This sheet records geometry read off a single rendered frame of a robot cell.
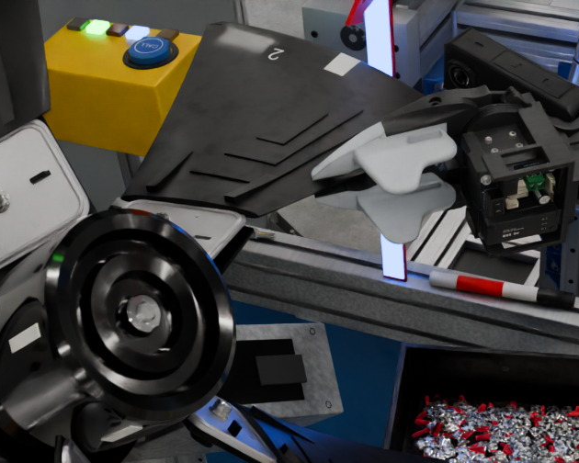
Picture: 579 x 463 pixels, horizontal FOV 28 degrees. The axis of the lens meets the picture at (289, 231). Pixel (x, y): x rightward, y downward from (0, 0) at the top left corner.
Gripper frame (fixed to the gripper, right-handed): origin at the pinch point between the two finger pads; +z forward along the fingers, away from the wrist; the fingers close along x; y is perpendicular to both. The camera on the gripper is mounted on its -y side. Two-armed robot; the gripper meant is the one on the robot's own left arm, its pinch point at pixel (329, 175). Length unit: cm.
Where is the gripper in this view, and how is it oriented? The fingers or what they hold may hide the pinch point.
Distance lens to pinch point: 76.1
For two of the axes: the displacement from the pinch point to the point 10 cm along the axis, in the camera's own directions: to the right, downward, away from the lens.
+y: 2.1, 6.8, -7.1
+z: -9.7, 2.1, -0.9
